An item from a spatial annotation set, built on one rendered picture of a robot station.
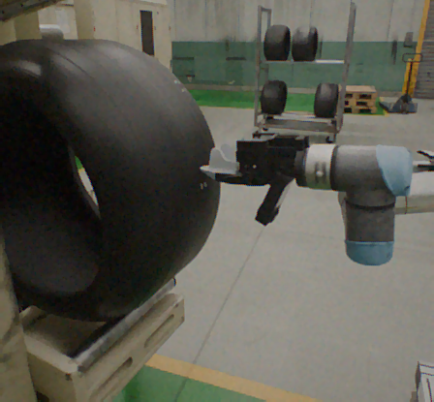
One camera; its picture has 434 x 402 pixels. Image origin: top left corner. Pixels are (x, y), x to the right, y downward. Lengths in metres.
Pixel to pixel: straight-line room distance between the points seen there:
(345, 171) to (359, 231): 0.10
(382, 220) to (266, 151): 0.21
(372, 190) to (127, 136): 0.39
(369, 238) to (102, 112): 0.47
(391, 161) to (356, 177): 0.05
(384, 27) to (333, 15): 1.31
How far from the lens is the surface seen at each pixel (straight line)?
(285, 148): 0.66
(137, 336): 0.96
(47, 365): 0.84
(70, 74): 0.71
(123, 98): 0.69
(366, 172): 0.62
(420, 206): 0.80
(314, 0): 11.87
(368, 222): 0.65
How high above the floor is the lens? 1.49
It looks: 20 degrees down
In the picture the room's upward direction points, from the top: straight up
